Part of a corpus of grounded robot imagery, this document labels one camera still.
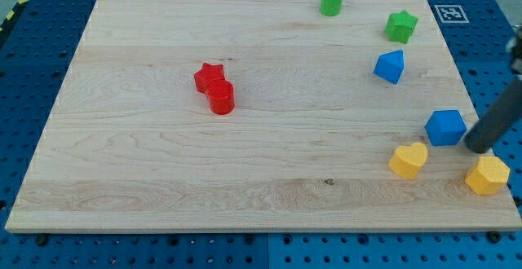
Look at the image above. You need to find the green star block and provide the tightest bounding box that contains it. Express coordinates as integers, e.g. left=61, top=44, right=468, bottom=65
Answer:
left=384, top=10, right=418, bottom=44

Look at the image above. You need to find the blue cube block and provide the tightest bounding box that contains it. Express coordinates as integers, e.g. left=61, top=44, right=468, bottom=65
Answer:
left=424, top=109, right=467, bottom=146

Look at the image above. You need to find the wooden board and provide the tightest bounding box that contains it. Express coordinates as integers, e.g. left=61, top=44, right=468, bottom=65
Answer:
left=6, top=0, right=521, bottom=234

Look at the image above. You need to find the yellow heart block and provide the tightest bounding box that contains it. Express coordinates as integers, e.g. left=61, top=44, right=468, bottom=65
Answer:
left=388, top=143, right=428, bottom=179

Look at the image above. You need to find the red star block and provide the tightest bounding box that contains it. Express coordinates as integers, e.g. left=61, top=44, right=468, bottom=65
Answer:
left=194, top=63, right=225, bottom=94

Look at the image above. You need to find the red cylinder block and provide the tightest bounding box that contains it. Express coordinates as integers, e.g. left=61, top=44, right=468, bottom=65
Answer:
left=205, top=80, right=235, bottom=115

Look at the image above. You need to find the green cylinder block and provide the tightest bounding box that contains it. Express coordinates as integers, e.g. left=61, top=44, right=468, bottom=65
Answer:
left=320, top=0, right=343, bottom=16

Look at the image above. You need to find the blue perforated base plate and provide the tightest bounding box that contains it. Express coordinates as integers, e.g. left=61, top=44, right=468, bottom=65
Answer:
left=1, top=0, right=521, bottom=268

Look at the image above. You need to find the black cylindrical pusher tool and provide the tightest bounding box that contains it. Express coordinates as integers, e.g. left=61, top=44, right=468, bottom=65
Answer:
left=464, top=27, right=521, bottom=153

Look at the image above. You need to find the white fiducial marker tag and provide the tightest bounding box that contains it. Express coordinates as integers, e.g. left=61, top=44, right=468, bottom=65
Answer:
left=434, top=4, right=469, bottom=24

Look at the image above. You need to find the yellow pentagon block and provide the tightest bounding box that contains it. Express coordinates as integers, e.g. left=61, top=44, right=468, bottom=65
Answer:
left=465, top=156, right=511, bottom=196

